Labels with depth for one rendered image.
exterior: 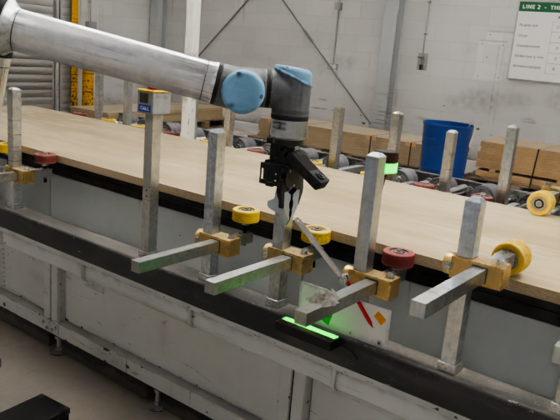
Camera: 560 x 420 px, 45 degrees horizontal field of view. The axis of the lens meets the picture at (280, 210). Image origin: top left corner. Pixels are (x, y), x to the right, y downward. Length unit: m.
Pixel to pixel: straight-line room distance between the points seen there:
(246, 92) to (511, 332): 0.87
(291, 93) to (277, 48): 8.88
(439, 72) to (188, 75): 7.86
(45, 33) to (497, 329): 1.23
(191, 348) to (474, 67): 7.07
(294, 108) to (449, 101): 7.60
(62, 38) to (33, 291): 1.89
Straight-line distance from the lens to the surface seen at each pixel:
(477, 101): 8.99
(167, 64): 1.42
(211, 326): 2.03
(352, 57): 9.74
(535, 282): 1.65
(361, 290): 1.54
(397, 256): 1.66
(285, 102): 1.56
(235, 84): 1.40
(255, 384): 2.30
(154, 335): 2.59
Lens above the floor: 1.38
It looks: 14 degrees down
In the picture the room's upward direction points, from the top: 5 degrees clockwise
